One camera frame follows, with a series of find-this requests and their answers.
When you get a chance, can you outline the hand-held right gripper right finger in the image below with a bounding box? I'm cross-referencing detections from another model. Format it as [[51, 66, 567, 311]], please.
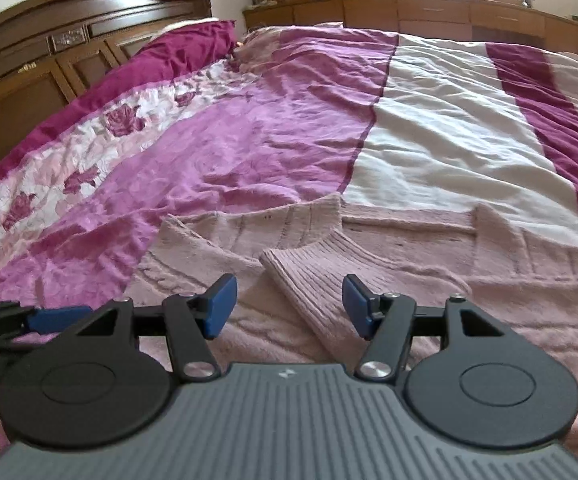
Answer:
[[343, 274, 507, 382]]

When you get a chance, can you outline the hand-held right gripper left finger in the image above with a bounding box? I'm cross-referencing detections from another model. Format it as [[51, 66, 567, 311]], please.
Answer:
[[74, 274, 238, 382]]

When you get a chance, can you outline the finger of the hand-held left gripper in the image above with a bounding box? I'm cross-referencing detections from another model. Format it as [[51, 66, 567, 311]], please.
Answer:
[[0, 303, 94, 350]]

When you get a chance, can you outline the pink knit cardigan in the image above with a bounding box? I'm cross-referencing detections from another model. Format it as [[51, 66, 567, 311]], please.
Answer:
[[119, 194, 578, 466]]

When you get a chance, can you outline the striped pink and white bedspread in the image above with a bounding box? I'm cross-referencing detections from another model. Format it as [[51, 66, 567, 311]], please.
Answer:
[[0, 20, 578, 311]]

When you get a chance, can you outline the magenta pillow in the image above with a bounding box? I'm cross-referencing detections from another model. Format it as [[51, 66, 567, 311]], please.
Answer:
[[0, 19, 237, 211]]

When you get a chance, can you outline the dark wooden headboard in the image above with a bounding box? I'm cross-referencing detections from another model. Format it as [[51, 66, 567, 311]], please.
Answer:
[[0, 0, 213, 196]]

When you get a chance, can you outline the long wooden cabinet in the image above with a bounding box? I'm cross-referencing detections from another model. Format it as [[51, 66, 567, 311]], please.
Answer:
[[243, 0, 578, 63]]

